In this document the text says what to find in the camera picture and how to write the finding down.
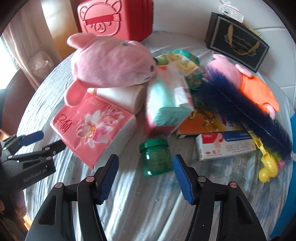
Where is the red white medicine box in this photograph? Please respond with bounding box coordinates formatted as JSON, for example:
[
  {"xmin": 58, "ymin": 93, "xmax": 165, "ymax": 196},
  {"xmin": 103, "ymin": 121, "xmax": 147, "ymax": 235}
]
[{"xmin": 196, "ymin": 131, "xmax": 256, "ymax": 161}]

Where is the green jar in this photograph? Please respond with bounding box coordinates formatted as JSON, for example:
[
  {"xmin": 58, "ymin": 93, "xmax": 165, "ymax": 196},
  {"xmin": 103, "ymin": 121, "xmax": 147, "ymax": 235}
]
[{"xmin": 139, "ymin": 138, "xmax": 173, "ymax": 176}]

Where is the pink pig plush blue shirt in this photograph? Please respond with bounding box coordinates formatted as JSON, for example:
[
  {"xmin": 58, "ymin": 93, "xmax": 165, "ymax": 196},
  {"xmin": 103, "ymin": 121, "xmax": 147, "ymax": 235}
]
[{"xmin": 64, "ymin": 33, "xmax": 157, "ymax": 106}]

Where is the person left hand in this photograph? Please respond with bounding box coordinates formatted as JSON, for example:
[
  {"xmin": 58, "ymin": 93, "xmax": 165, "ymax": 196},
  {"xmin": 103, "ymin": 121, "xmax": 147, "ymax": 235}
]
[{"xmin": 1, "ymin": 190, "xmax": 27, "ymax": 218}]

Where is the white cardboard tube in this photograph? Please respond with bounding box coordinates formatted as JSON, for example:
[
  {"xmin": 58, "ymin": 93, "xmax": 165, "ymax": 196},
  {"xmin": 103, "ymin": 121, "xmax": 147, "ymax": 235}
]
[{"xmin": 87, "ymin": 85, "xmax": 147, "ymax": 115}]

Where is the pink flower tissue pack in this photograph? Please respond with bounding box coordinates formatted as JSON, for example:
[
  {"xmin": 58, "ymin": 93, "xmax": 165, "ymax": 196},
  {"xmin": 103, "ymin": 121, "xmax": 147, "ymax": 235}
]
[{"xmin": 50, "ymin": 93, "xmax": 137, "ymax": 169}]

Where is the pink pig plush orange shirt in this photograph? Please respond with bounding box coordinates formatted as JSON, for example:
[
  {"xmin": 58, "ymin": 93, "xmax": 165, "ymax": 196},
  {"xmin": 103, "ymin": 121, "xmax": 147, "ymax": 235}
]
[{"xmin": 207, "ymin": 54, "xmax": 280, "ymax": 120}]

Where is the green snack bag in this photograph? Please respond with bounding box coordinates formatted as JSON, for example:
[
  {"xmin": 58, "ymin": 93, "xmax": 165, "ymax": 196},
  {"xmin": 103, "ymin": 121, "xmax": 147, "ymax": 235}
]
[{"xmin": 156, "ymin": 50, "xmax": 203, "ymax": 89}]

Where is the small yellow box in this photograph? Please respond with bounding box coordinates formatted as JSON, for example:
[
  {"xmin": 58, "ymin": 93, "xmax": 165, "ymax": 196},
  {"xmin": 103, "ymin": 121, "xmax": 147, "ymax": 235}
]
[{"xmin": 245, "ymin": 25, "xmax": 263, "ymax": 39}]

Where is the orange box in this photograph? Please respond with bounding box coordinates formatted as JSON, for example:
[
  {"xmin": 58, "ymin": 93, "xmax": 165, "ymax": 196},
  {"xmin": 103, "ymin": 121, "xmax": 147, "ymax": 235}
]
[{"xmin": 176, "ymin": 108, "xmax": 243, "ymax": 138}]

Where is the black gift bag box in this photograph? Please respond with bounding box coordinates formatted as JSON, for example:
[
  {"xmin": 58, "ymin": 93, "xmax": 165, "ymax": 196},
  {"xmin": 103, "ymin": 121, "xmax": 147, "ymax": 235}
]
[{"xmin": 205, "ymin": 12, "xmax": 269, "ymax": 72}]

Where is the red piggy suitcase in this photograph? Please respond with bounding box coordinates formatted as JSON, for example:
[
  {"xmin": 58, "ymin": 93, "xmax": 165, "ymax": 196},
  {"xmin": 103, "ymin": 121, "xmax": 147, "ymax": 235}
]
[{"xmin": 77, "ymin": 0, "xmax": 154, "ymax": 42}]

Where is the clear plastic bag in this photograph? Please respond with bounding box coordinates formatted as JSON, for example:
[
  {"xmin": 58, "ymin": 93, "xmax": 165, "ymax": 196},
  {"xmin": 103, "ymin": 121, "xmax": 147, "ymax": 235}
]
[{"xmin": 29, "ymin": 51, "xmax": 54, "ymax": 80}]

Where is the pink white tissue box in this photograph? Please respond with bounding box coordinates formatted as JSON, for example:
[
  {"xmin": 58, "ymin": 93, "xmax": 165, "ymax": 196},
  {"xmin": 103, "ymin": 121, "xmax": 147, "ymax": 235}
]
[{"xmin": 219, "ymin": 4, "xmax": 244, "ymax": 23}]

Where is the blue plastic storage crate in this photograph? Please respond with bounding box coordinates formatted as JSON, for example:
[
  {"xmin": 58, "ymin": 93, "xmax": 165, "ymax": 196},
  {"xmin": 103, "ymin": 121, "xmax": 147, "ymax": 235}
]
[{"xmin": 269, "ymin": 113, "xmax": 296, "ymax": 239}]

